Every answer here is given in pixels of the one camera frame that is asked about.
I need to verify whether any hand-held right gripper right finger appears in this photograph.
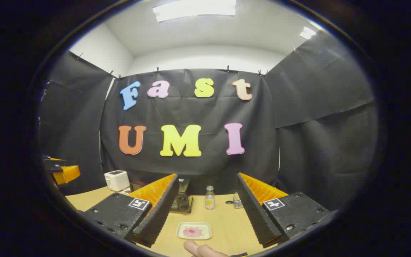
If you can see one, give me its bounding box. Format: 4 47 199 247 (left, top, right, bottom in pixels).
236 173 331 248

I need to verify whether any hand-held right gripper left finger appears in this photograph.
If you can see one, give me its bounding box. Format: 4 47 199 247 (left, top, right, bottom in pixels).
83 173 179 248

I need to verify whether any black electric oven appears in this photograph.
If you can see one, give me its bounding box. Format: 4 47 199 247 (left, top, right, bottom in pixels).
130 178 194 214

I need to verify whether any pink food slice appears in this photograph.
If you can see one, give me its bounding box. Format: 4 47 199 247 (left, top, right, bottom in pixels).
183 227 203 238

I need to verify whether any white food plate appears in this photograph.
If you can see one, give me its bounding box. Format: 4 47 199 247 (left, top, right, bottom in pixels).
176 222 212 240

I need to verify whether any small yellow label glass bottle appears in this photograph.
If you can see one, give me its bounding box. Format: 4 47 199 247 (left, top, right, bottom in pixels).
205 186 215 210

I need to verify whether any white toaster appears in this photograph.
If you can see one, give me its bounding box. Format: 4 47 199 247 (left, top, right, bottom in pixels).
104 170 130 192

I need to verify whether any black backdrop cloth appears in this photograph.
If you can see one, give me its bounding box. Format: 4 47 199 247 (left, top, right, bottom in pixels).
38 30 379 211

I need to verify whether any small ceiling light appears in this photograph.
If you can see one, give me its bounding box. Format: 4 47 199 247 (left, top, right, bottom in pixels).
300 26 316 40

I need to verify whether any large ceiling light panel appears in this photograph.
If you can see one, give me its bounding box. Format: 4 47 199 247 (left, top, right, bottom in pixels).
153 0 237 22

